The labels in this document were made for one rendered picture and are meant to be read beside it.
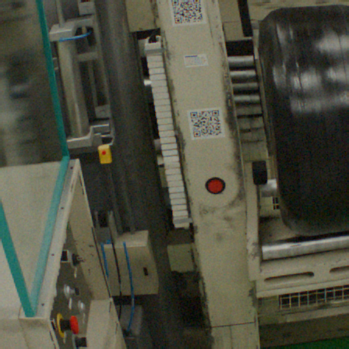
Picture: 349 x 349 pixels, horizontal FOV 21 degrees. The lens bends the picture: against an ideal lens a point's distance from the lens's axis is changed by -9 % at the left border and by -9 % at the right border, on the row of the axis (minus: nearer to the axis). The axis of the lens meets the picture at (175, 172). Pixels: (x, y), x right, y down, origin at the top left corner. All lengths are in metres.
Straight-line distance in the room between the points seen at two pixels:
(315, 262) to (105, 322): 0.53
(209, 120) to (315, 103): 0.30
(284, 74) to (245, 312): 0.74
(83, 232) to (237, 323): 0.59
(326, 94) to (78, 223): 0.61
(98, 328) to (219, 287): 0.43
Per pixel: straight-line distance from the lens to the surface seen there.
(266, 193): 2.55
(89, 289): 2.24
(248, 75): 2.60
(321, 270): 2.33
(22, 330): 1.66
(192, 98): 2.19
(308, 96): 2.04
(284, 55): 2.08
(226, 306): 2.51
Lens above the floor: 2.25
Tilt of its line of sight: 30 degrees down
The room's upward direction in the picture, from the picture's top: 9 degrees counter-clockwise
